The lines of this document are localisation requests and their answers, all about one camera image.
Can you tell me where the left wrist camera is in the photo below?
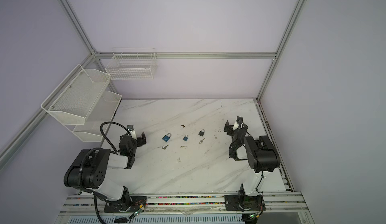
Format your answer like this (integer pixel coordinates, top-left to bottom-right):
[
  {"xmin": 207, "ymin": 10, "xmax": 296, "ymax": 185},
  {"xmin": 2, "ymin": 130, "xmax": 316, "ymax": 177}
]
[{"xmin": 126, "ymin": 124, "xmax": 137, "ymax": 139}]

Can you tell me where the upper white mesh shelf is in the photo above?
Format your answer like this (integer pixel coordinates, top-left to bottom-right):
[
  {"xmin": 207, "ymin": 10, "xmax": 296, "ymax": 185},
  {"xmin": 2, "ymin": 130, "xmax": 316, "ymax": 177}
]
[{"xmin": 41, "ymin": 65, "xmax": 111, "ymax": 125}]

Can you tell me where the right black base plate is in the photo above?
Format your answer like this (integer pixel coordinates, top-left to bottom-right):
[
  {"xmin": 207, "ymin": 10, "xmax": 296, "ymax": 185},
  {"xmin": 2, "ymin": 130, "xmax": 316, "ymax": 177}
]
[{"xmin": 224, "ymin": 195, "xmax": 266, "ymax": 212}]

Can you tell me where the lower white mesh shelf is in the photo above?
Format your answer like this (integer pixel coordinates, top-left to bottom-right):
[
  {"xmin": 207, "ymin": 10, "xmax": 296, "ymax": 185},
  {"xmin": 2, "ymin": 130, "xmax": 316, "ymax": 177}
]
[{"xmin": 72, "ymin": 91, "xmax": 122, "ymax": 142}]

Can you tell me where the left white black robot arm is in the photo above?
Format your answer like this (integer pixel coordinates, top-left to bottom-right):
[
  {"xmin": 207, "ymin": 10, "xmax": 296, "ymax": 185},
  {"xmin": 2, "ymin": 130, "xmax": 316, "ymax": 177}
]
[{"xmin": 64, "ymin": 131, "xmax": 147, "ymax": 211}]

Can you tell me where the white mesh shelf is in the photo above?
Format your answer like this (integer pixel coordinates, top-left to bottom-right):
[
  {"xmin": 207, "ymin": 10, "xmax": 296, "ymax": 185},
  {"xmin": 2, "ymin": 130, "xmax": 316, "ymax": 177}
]
[
  {"xmin": 72, "ymin": 91, "xmax": 122, "ymax": 142},
  {"xmin": 41, "ymin": 65, "xmax": 111, "ymax": 125}
]

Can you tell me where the aluminium mounting rail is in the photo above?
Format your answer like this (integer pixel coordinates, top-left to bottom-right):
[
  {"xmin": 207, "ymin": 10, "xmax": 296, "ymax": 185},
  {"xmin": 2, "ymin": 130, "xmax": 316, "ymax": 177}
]
[{"xmin": 59, "ymin": 192, "xmax": 309, "ymax": 216}]

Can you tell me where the aluminium frame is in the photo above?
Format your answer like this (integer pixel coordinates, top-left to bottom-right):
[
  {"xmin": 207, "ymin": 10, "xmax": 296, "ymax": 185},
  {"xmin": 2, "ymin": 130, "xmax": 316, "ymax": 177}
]
[{"xmin": 1, "ymin": 0, "xmax": 307, "ymax": 172}]

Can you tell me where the white wire basket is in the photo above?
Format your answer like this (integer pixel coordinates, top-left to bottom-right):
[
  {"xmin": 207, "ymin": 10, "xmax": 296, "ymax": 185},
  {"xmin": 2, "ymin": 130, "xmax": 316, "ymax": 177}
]
[{"xmin": 105, "ymin": 48, "xmax": 157, "ymax": 80}]

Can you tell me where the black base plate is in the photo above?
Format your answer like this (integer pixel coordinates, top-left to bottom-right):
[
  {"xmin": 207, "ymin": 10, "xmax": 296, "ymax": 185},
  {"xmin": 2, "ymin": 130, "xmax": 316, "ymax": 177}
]
[
  {"xmin": 224, "ymin": 195, "xmax": 266, "ymax": 212},
  {"xmin": 104, "ymin": 196, "xmax": 147, "ymax": 213}
]

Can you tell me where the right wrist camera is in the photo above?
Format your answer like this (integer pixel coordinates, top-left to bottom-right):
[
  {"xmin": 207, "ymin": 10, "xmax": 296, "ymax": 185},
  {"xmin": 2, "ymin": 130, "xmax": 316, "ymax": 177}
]
[{"xmin": 236, "ymin": 116, "xmax": 243, "ymax": 125}]

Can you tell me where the left black corrugated cable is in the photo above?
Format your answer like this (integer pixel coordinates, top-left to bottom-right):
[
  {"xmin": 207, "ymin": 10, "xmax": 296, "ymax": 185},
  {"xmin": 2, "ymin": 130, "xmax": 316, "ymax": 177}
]
[{"xmin": 100, "ymin": 121, "xmax": 130, "ymax": 152}]

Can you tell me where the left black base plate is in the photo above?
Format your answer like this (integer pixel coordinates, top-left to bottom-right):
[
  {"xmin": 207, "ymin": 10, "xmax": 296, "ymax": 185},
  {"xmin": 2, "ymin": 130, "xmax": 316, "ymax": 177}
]
[{"xmin": 104, "ymin": 196, "xmax": 147, "ymax": 213}]

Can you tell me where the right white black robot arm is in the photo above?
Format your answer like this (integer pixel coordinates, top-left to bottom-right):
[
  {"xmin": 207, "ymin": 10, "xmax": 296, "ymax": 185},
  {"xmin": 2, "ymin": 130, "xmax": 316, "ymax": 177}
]
[{"xmin": 224, "ymin": 116, "xmax": 280, "ymax": 211}]

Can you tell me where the large blue padlock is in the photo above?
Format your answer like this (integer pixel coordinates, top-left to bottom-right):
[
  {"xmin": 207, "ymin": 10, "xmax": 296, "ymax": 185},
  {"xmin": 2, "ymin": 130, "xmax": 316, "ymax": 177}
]
[{"xmin": 162, "ymin": 133, "xmax": 171, "ymax": 142}]

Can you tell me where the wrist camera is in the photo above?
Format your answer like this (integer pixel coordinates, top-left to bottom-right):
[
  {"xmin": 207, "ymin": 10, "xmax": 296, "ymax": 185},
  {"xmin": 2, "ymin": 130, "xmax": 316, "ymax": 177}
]
[
  {"xmin": 236, "ymin": 116, "xmax": 243, "ymax": 125},
  {"xmin": 126, "ymin": 124, "xmax": 137, "ymax": 139}
]

